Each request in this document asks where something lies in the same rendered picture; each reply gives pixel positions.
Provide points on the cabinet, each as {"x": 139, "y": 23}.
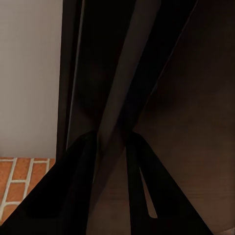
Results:
{"x": 164, "y": 69}

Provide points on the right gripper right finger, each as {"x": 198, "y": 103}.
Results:
{"x": 176, "y": 215}

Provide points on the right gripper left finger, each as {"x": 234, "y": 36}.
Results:
{"x": 59, "y": 204}

